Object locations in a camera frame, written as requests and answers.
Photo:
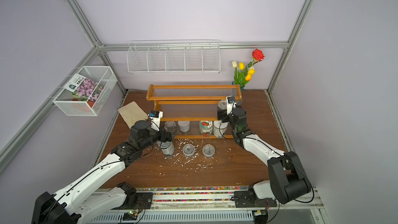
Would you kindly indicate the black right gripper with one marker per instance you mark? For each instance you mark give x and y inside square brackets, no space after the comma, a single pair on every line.
[225,116]

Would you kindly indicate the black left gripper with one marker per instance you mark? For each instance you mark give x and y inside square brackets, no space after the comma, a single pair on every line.
[164,138]

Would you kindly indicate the clear seed jar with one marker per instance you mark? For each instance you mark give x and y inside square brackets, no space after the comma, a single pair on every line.
[222,106]
[208,151]
[189,150]
[170,126]
[184,126]

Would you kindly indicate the green label tin can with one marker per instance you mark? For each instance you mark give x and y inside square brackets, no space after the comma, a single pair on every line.
[167,148]

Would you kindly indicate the wooden three-tier shelf rack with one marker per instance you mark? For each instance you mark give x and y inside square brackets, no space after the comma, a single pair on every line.
[189,103]

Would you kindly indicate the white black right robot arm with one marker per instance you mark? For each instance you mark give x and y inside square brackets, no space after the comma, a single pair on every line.
[287,179]

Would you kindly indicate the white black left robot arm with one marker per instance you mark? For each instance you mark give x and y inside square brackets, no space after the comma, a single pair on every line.
[70,205]

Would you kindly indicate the purple flower seed packet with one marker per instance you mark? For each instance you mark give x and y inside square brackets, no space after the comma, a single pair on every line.
[84,89]

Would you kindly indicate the white lid Ideal can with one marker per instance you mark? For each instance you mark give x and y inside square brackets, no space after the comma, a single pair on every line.
[219,128]

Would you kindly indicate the strawberry label can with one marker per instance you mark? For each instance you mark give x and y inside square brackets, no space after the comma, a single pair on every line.
[206,128]

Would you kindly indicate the blue ribbed glass vase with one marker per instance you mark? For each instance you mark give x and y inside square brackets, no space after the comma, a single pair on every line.
[239,99]

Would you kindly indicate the cream work glove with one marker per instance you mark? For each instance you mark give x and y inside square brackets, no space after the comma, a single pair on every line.
[132,113]

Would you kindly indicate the yellow and white tulips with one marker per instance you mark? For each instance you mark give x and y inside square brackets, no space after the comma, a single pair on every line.
[243,73]

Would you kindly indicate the red rose flower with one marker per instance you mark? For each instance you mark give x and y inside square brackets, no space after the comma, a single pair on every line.
[257,55]

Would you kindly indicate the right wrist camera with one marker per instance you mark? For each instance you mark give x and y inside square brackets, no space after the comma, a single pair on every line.
[231,104]

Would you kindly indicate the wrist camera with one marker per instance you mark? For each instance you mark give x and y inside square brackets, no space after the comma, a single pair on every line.
[155,117]
[231,104]

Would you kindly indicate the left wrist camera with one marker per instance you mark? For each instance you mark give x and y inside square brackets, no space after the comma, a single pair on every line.
[155,117]

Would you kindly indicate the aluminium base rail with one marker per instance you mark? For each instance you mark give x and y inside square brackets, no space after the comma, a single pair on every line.
[213,204]

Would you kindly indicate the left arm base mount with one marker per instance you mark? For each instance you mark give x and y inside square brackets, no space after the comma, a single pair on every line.
[134,199]

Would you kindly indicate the white wire wall basket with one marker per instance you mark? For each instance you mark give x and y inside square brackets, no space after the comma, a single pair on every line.
[173,56]

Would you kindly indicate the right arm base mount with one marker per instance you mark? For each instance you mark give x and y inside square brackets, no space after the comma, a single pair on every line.
[248,199]

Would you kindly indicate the white wire side basket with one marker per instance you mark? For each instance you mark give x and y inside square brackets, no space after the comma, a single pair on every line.
[70,106]

